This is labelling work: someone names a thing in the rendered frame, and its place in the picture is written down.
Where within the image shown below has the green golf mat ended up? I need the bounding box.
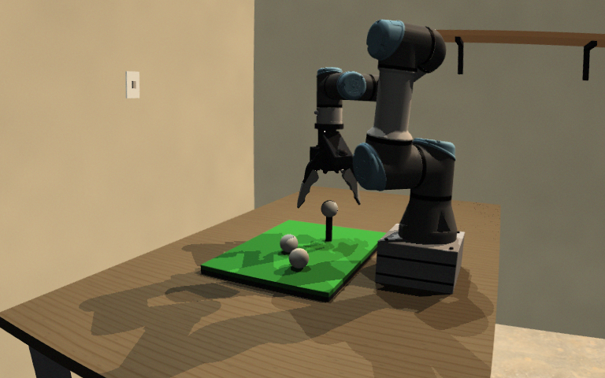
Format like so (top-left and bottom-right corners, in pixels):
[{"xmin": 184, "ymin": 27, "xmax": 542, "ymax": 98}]
[{"xmin": 201, "ymin": 217, "xmax": 386, "ymax": 302}]

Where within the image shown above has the cream ball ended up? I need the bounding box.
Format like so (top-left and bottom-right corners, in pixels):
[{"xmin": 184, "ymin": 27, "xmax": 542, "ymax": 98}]
[
  {"xmin": 321, "ymin": 200, "xmax": 338, "ymax": 217},
  {"xmin": 280, "ymin": 234, "xmax": 298, "ymax": 253}
]

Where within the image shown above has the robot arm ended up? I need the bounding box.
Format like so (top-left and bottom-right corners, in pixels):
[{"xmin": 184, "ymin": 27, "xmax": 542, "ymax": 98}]
[{"xmin": 314, "ymin": 20, "xmax": 457, "ymax": 245}]

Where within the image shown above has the cream sphere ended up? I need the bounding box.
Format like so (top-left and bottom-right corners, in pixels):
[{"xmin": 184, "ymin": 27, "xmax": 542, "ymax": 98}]
[{"xmin": 289, "ymin": 248, "xmax": 309, "ymax": 269}]

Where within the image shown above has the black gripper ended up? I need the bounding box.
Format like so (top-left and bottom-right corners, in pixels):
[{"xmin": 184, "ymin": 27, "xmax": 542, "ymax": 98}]
[{"xmin": 297, "ymin": 123, "xmax": 360, "ymax": 208}]

